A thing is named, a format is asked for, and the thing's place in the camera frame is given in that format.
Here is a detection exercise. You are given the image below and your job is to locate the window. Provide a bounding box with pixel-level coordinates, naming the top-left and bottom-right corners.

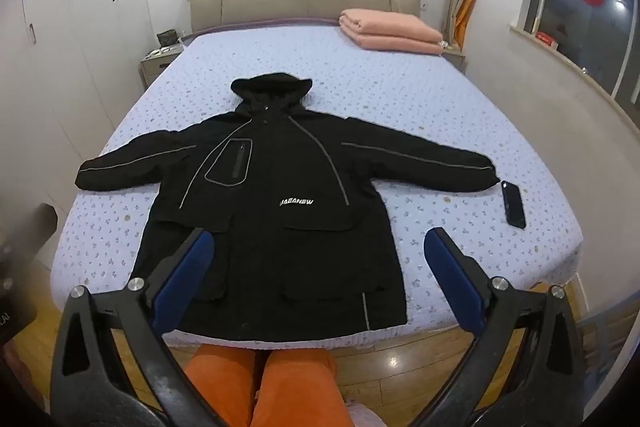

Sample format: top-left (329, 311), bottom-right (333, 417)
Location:
top-left (520, 0), bottom-right (640, 108)

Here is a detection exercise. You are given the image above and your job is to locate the white wardrobe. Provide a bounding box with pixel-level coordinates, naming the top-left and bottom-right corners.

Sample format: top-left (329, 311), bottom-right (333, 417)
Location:
top-left (0, 0), bottom-right (156, 218)

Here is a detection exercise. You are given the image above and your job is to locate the black hooded jacket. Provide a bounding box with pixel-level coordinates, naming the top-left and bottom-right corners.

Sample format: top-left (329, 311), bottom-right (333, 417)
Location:
top-left (75, 73), bottom-right (502, 340)

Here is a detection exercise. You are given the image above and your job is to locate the person's leg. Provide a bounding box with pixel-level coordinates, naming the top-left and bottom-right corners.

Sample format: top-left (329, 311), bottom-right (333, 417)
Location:
top-left (250, 349), bottom-right (353, 427)
top-left (182, 346), bottom-right (261, 427)

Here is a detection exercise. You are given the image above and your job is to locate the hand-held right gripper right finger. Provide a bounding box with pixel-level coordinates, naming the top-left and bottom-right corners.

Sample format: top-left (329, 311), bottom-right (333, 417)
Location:
top-left (422, 227), bottom-right (586, 427)

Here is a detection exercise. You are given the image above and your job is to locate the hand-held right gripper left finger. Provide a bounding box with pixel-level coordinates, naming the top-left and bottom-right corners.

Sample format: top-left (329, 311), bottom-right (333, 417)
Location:
top-left (50, 227), bottom-right (222, 427)

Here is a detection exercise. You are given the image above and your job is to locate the pink slipper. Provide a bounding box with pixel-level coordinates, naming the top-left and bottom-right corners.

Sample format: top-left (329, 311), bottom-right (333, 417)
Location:
top-left (345, 399), bottom-right (396, 427)

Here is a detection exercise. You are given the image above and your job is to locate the person's left leg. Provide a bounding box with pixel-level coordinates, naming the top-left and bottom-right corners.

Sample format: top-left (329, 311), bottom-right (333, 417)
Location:
top-left (182, 346), bottom-right (261, 427)

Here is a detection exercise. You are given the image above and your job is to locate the folded pink blanket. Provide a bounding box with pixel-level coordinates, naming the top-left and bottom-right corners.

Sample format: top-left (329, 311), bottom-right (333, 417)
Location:
top-left (339, 9), bottom-right (446, 56)

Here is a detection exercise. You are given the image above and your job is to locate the person's right leg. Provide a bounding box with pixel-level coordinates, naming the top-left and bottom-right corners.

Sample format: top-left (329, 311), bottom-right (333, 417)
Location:
top-left (250, 349), bottom-right (353, 427)

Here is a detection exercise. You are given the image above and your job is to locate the black smartphone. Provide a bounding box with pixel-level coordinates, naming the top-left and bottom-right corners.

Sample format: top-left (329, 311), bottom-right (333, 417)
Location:
top-left (500, 180), bottom-right (527, 229)

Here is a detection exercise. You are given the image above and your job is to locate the bed with floral sheet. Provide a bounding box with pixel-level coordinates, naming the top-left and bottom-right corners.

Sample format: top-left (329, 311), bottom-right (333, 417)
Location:
top-left (50, 27), bottom-right (585, 350)

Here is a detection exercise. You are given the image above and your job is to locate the grey nightstand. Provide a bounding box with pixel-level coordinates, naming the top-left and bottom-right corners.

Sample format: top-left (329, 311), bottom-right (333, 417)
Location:
top-left (139, 47), bottom-right (188, 88)
top-left (442, 46), bottom-right (468, 75)

